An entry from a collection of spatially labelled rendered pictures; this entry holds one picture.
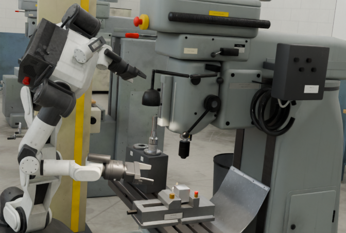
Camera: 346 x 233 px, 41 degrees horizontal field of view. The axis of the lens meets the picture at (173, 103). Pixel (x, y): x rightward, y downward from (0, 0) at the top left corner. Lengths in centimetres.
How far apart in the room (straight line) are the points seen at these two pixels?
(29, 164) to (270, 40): 113
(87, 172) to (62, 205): 187
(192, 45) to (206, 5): 16
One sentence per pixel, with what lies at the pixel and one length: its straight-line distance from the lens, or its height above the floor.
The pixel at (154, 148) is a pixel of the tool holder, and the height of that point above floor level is 114.
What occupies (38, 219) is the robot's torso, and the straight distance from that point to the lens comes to 260.
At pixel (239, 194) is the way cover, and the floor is 99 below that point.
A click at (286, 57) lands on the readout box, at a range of 179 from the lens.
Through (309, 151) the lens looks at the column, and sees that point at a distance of 220.
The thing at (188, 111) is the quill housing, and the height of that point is 142.
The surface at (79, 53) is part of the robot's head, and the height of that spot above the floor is 161.
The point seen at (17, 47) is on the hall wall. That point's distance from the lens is 1086.
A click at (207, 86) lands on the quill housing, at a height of 152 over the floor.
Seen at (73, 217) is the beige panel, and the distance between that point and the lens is 392.
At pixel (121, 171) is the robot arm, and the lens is 203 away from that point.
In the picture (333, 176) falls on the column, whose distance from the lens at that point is 235.
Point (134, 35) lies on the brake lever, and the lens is 195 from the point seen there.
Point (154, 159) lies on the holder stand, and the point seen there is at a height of 110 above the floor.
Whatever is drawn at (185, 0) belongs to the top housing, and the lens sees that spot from 180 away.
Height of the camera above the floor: 178
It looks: 10 degrees down
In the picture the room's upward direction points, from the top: 5 degrees clockwise
